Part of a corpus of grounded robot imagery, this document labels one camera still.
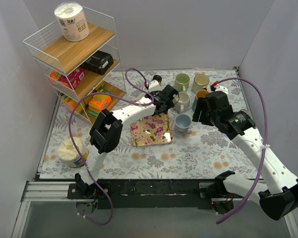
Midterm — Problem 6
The light green ceramic mug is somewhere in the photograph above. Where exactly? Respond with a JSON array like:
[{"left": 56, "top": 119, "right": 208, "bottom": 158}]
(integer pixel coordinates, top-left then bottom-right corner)
[{"left": 174, "top": 73, "right": 190, "bottom": 92}]

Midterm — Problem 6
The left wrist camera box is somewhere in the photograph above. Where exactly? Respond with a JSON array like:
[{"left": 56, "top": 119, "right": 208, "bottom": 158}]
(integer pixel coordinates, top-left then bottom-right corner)
[{"left": 145, "top": 80, "right": 162, "bottom": 93}]

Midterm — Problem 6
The orange snack bag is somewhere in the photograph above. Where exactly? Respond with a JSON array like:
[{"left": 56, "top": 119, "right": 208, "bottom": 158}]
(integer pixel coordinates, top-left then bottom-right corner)
[{"left": 48, "top": 70, "right": 66, "bottom": 85}]

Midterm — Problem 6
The colourful sponge stack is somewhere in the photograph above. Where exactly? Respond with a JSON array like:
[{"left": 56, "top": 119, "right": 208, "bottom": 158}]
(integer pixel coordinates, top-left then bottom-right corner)
[{"left": 61, "top": 94, "right": 84, "bottom": 114}]

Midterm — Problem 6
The orange yellow sponge pack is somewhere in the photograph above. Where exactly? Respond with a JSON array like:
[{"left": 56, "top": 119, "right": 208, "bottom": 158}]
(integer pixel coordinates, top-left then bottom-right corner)
[{"left": 88, "top": 94, "right": 112, "bottom": 117}]

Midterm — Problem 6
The blue glazed mug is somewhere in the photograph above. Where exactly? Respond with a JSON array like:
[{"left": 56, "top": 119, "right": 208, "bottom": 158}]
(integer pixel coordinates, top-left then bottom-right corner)
[{"left": 192, "top": 89, "right": 209, "bottom": 111}]

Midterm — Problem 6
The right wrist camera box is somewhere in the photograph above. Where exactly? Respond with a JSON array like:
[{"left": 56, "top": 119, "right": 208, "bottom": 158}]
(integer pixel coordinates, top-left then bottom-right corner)
[{"left": 210, "top": 81, "right": 229, "bottom": 95}]

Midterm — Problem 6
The pink snack box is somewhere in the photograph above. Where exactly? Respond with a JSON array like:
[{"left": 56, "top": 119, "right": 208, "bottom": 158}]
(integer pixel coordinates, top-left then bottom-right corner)
[{"left": 58, "top": 67, "right": 85, "bottom": 90}]

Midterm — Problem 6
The black box on shelf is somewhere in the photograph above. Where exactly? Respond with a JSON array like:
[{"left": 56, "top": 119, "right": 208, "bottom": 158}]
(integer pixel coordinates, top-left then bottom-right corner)
[{"left": 80, "top": 51, "right": 114, "bottom": 75}]

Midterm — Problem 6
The wrapped toilet paper roll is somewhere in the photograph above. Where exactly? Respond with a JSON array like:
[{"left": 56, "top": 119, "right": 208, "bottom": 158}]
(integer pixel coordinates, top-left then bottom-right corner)
[{"left": 54, "top": 2, "right": 90, "bottom": 42}]

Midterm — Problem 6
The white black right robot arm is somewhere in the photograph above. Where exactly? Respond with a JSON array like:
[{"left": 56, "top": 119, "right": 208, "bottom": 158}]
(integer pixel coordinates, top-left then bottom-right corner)
[{"left": 192, "top": 91, "right": 298, "bottom": 220}]

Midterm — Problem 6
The white grey mug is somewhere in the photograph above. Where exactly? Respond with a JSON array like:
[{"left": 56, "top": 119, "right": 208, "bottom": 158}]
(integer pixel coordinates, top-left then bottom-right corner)
[{"left": 174, "top": 92, "right": 190, "bottom": 114}]

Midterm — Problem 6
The white wire shelf rack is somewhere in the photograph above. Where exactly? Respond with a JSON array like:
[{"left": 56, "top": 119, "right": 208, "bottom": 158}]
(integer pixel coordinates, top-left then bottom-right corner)
[{"left": 23, "top": 6, "right": 127, "bottom": 126}]

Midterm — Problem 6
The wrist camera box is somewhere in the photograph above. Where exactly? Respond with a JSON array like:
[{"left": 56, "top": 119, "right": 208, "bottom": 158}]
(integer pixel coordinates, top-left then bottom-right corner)
[
  {"left": 210, "top": 81, "right": 229, "bottom": 95},
  {"left": 145, "top": 80, "right": 162, "bottom": 93}
]

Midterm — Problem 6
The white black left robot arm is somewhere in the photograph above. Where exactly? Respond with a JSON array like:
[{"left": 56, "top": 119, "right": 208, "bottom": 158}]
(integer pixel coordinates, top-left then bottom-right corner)
[{"left": 74, "top": 85, "right": 179, "bottom": 198}]

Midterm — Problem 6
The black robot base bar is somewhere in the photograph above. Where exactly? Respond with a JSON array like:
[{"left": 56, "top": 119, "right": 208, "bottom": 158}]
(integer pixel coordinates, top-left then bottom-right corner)
[{"left": 67, "top": 177, "right": 235, "bottom": 210}]

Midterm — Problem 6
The cream mug with black handle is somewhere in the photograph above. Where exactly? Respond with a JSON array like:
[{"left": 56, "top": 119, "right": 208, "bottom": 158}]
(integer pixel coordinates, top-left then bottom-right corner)
[{"left": 192, "top": 74, "right": 210, "bottom": 93}]

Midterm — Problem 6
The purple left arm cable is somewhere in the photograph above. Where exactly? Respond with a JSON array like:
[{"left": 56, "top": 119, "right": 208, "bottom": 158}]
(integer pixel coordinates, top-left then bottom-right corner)
[{"left": 68, "top": 68, "right": 156, "bottom": 226}]

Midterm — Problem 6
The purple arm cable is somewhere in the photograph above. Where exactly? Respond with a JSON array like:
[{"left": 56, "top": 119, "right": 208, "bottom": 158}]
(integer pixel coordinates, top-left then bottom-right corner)
[
  {"left": 68, "top": 68, "right": 156, "bottom": 226},
  {"left": 215, "top": 77, "right": 268, "bottom": 225}
]

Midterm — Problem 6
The black cylindrical bottle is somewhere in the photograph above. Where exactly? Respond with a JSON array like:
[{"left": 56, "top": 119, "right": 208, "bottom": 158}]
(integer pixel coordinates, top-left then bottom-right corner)
[{"left": 152, "top": 75, "right": 162, "bottom": 84}]

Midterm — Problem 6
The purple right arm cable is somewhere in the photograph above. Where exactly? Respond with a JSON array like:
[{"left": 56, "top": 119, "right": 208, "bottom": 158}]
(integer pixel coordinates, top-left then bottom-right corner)
[{"left": 215, "top": 77, "right": 268, "bottom": 225}]

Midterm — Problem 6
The floral serving tray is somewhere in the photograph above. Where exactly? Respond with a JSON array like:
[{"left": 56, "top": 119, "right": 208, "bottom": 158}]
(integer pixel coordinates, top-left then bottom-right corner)
[{"left": 130, "top": 113, "right": 173, "bottom": 147}]

